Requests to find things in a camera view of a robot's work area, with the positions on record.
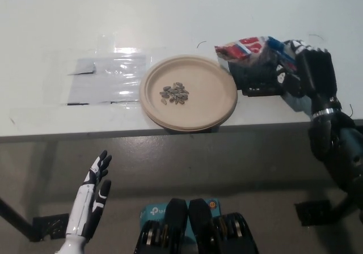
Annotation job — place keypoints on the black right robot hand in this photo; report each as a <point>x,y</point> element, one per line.
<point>317,72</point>

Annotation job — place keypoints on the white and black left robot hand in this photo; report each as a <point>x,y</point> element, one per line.
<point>82,208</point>

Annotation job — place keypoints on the red blue sunflower seed bag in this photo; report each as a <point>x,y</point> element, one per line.
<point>246,45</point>

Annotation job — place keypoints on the beige paper plate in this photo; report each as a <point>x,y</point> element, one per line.
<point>204,101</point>

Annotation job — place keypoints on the pile of sunflower seeds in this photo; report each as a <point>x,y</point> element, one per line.
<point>174,92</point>

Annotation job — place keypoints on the black tape marker patch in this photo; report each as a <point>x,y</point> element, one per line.
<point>255,78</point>

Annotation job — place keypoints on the black table leg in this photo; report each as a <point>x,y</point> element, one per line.
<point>344,208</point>
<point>14,217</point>

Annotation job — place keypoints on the teal router box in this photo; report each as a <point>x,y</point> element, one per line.
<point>151,212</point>

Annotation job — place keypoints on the clear plastic sheet over grey paper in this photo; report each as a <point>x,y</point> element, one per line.
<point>107,78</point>

